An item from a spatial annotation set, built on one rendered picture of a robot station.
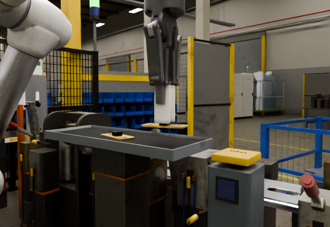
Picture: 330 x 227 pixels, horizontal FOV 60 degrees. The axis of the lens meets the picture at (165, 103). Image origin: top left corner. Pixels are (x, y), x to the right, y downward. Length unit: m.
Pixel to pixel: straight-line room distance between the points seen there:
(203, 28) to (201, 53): 4.61
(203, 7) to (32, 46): 8.08
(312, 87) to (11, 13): 13.00
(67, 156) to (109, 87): 2.64
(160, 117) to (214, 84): 3.85
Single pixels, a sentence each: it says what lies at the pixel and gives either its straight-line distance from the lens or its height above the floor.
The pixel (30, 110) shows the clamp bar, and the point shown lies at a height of 1.18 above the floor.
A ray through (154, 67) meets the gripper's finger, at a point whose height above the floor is 1.30.
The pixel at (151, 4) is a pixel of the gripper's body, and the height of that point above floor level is 1.41.
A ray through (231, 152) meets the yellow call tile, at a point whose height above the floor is 1.16.
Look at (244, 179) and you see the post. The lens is 0.44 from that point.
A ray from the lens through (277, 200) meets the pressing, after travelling 0.75.
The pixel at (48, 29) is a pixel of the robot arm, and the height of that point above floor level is 1.45.
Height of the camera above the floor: 1.26
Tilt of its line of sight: 2 degrees down
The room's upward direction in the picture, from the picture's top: straight up
